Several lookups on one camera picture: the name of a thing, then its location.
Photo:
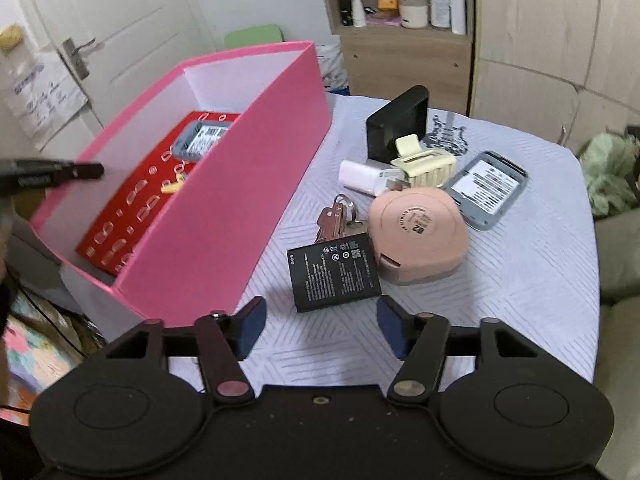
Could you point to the grey labelled device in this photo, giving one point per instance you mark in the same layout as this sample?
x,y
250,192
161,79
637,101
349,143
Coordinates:
x,y
202,140
487,190

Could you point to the red printed box liner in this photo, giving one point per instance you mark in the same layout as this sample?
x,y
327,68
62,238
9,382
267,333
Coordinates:
x,y
125,210

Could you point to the white printed hanging bag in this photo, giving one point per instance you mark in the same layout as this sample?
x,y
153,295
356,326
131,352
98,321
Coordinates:
x,y
40,97

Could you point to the wooden shelf cabinet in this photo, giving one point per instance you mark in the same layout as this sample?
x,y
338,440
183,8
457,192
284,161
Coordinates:
x,y
400,65

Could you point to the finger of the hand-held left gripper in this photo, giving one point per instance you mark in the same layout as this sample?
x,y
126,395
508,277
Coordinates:
x,y
75,171

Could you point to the white jar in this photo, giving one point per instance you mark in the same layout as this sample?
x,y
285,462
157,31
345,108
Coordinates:
x,y
414,12

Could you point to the white plastic package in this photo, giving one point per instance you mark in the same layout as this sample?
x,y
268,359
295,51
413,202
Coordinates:
x,y
332,67

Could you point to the yellow star hair clip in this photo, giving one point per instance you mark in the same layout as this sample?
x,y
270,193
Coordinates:
x,y
172,182

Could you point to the cream claw hair clip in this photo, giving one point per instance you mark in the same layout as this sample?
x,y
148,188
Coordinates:
x,y
425,172

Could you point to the pink cardboard box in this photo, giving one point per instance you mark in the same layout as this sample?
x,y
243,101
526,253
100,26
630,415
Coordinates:
x,y
225,200

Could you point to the black bottle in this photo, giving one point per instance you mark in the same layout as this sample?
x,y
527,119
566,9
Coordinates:
x,y
345,12

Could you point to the white door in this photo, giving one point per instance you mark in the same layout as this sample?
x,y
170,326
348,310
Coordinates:
x,y
140,20

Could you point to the pink round case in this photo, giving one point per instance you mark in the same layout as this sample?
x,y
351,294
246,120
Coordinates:
x,y
420,235

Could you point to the pink flat packet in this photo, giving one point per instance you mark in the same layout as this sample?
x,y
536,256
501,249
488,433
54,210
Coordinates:
x,y
382,20

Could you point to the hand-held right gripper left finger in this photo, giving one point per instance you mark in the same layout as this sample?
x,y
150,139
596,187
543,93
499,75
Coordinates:
x,y
252,327

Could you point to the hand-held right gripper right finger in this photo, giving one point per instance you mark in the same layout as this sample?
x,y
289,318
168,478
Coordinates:
x,y
390,327

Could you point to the white charger plug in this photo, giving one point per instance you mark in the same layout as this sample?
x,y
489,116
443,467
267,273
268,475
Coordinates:
x,y
357,176

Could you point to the orange box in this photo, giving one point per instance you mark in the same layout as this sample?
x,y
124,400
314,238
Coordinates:
x,y
387,2

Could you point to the white tube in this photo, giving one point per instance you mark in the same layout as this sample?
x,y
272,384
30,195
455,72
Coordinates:
x,y
358,7

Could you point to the black battery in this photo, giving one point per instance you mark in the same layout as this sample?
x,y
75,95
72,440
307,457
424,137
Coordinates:
x,y
332,272

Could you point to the green cloth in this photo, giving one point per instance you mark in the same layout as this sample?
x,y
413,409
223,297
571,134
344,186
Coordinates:
x,y
610,175

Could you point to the bunch of keys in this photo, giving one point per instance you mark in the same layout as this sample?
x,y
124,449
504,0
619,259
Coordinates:
x,y
330,222

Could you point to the plain white bottle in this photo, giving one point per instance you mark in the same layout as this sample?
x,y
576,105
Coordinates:
x,y
457,10

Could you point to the green folding board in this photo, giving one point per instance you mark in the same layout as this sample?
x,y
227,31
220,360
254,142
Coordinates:
x,y
255,36

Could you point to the black power bank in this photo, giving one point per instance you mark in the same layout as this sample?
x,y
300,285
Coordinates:
x,y
395,125

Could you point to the wooden wardrobe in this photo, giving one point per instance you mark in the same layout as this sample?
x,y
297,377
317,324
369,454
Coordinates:
x,y
550,25

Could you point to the red-capped white bottle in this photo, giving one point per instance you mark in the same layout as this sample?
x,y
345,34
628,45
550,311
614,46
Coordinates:
x,y
440,7

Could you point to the colourful patterned cloth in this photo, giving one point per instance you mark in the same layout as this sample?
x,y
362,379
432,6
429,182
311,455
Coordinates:
x,y
35,350

